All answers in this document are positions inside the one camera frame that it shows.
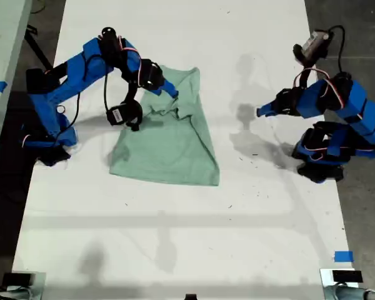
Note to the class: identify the black grey camera box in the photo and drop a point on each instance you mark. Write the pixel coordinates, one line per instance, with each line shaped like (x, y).
(314, 42)

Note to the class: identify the pale grey side table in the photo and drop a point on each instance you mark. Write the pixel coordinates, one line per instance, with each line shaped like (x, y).
(3, 37)

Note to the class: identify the small black box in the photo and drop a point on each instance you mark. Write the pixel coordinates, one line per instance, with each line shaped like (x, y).
(18, 278)
(347, 276)

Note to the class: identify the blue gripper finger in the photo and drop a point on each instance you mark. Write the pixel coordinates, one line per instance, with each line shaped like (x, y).
(159, 92)
(268, 113)
(170, 88)
(267, 107)

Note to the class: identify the black camera stalk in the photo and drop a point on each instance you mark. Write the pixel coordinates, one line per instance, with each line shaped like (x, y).
(303, 76)
(130, 92)

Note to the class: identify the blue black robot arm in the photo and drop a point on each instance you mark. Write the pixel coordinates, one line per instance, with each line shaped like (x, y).
(81, 68)
(356, 103)

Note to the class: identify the black camera box white label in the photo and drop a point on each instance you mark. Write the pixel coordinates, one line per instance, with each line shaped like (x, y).
(117, 115)

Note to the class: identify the grey metal tube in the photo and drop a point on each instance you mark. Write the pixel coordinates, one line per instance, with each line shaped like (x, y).
(9, 295)
(350, 293)

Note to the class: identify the black tripod leg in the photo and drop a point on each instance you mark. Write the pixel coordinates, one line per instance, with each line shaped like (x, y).
(37, 50)

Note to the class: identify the pale green T-shirt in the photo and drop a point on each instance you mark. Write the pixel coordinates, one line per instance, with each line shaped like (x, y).
(168, 150)

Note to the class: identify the small black object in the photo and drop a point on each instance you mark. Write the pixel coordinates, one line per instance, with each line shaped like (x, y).
(190, 297)

